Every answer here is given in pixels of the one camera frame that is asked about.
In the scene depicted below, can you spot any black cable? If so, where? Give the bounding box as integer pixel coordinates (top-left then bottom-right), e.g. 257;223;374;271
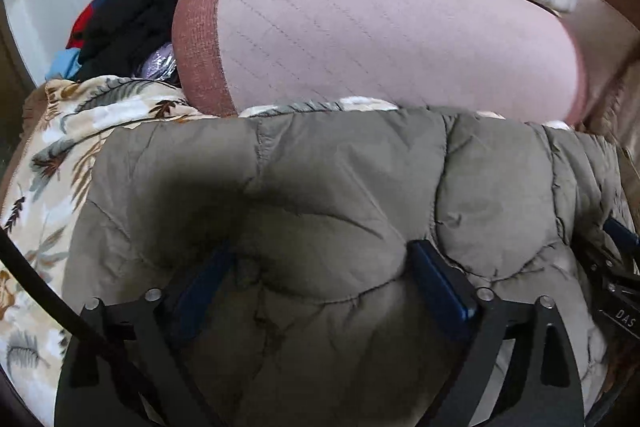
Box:
0;227;156;413

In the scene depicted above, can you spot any black clothing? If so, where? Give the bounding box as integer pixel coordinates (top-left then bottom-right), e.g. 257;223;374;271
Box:
75;0;202;84

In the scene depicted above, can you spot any shiny purple cloth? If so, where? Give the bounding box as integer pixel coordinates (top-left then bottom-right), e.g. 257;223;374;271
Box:
131;42;182;86

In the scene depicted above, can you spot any small striped floral cushion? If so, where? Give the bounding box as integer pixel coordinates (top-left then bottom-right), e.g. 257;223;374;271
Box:
582;102;640;192

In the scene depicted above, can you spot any light blue cloth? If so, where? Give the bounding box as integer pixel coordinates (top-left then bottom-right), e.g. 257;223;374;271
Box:
48;48;84;81

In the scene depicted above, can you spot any pink bolster cushion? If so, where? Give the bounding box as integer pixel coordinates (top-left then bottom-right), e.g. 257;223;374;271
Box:
171;0;589;128

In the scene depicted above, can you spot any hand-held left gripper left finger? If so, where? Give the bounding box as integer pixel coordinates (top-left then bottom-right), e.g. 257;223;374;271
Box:
55;239;237;427

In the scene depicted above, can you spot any pink brown sofa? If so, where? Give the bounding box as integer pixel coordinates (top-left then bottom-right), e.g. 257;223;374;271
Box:
570;0;640;122

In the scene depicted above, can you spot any olive quilted hooded jacket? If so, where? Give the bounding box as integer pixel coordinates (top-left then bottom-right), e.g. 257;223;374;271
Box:
62;106;632;427

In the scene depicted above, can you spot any red clothing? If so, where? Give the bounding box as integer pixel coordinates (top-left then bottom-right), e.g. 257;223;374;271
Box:
66;0;132;51

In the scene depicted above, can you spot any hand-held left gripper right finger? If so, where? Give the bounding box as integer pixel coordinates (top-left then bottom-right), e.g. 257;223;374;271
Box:
409;239;583;427

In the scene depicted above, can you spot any leaf printed blanket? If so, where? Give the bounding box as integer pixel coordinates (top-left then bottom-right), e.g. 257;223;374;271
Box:
0;76;576;423

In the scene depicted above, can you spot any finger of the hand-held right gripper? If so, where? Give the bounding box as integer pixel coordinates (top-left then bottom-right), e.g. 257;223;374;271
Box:
601;216;640;255
574;232;636;290

